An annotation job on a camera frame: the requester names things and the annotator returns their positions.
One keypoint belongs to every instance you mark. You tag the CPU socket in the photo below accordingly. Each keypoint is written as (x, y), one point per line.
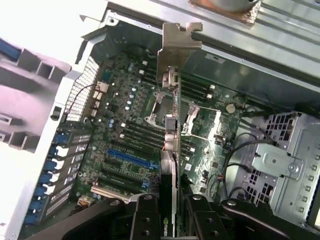
(156, 110)

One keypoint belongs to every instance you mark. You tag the silver perforated disk bay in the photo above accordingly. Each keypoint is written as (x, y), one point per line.
(287, 162)

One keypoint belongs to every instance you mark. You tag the black RAM slot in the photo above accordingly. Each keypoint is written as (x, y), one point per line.
(142, 143)
(197, 81)
(142, 132)
(195, 90)

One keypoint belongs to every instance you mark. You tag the hard disk in blue caddy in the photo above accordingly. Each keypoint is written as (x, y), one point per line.
(8, 51)

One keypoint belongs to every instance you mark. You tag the black open PC case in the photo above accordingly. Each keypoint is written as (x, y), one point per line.
(262, 75)

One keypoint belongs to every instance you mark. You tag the silver socket cover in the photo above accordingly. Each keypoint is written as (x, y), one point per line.
(192, 117)

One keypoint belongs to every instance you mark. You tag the green motherboard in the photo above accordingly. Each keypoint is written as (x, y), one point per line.
(120, 110)

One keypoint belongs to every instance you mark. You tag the white expansion slot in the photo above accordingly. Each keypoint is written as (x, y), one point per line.
(110, 193)

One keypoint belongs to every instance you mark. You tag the small silver heatsink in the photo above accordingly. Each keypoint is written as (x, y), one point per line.
(102, 87)

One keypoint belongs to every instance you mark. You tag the grey parts rack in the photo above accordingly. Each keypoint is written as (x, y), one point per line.
(25, 100)

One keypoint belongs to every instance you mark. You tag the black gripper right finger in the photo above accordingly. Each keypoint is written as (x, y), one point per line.
(205, 220)

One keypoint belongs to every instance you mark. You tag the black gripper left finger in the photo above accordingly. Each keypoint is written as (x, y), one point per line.
(145, 220)

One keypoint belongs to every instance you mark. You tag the blue expansion slot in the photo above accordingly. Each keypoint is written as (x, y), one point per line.
(130, 158)

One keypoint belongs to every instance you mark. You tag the silver coin cell battery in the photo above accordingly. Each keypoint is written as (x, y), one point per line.
(230, 108)

